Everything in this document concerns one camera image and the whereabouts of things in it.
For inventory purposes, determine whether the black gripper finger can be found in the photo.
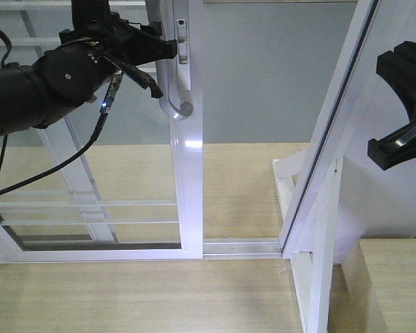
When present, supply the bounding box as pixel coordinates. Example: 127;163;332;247
376;41;416;120

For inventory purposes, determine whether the silver door handle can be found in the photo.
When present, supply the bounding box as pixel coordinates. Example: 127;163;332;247
146;1;193;120

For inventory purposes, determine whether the black cable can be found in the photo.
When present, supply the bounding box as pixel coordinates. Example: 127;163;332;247
0;24;164;202

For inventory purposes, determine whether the light wooden step block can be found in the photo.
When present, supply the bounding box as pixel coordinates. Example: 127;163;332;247
342;239;416;332

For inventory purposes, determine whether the white door jamb frame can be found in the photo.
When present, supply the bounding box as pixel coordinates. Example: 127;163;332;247
274;1;414;259

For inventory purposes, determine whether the white framed sliding glass door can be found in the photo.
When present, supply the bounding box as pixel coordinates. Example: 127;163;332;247
0;1;203;263

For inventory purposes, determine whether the silver door lock plate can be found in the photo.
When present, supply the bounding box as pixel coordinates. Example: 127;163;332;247
176;19;189;65

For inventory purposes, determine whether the white angled brace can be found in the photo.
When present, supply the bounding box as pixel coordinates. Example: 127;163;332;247
272;148;307;225

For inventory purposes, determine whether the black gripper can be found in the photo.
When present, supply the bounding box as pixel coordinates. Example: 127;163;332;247
59;1;177;80

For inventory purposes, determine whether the white support post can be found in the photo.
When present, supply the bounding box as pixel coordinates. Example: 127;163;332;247
291;158;343;332

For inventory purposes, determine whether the white fixed glass door panel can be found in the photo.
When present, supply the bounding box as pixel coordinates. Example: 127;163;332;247
0;0;119;244

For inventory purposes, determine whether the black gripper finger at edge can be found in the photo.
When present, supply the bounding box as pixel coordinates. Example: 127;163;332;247
367;121;416;170

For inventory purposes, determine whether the aluminium floor track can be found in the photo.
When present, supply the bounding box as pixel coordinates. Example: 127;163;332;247
202;237;282;259

